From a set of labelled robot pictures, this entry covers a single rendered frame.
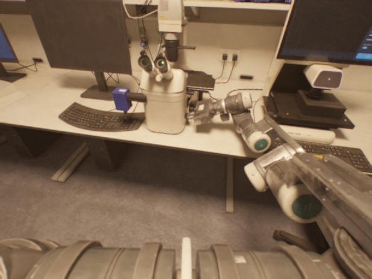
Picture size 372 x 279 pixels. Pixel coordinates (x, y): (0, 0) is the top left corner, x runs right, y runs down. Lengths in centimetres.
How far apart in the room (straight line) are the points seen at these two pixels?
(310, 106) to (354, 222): 80
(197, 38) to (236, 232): 141
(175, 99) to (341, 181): 65
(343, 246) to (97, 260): 27
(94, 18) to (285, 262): 119
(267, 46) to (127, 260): 149
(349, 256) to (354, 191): 9
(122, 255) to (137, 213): 130
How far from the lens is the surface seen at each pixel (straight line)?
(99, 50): 123
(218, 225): 150
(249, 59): 157
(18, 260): 30
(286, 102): 115
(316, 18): 104
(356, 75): 183
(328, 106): 110
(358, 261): 29
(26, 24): 222
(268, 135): 76
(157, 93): 84
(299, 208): 49
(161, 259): 25
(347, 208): 31
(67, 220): 171
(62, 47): 137
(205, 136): 94
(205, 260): 25
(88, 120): 113
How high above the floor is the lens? 134
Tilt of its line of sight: 40 degrees down
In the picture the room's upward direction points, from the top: 1 degrees clockwise
